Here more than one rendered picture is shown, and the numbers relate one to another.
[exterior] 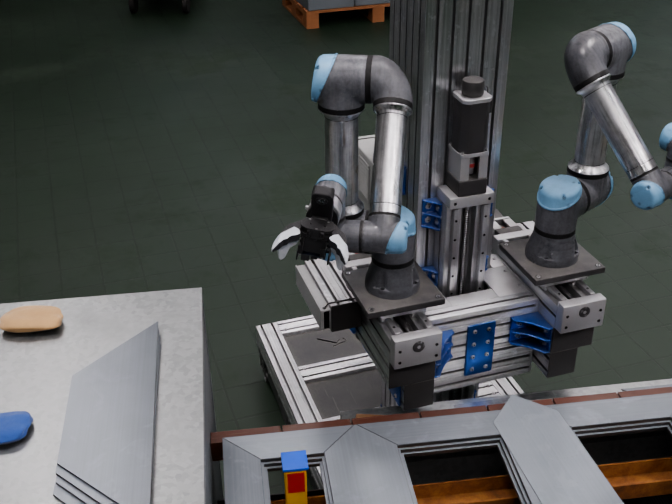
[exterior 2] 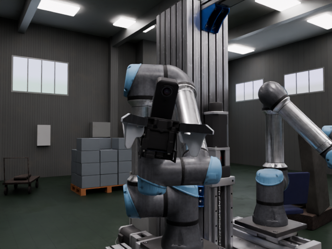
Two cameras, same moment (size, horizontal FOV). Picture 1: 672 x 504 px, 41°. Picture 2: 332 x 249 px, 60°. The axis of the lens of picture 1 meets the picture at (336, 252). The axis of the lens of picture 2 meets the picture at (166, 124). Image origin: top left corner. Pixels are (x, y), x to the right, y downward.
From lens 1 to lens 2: 143 cm
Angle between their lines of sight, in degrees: 36
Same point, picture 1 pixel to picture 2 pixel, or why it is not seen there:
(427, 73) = not seen: hidden behind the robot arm
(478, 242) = (228, 214)
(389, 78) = (180, 72)
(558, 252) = (279, 215)
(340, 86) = (146, 77)
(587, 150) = (275, 153)
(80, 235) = not seen: outside the picture
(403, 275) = (194, 231)
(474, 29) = (211, 78)
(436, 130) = not seen: hidden behind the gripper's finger
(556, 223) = (274, 194)
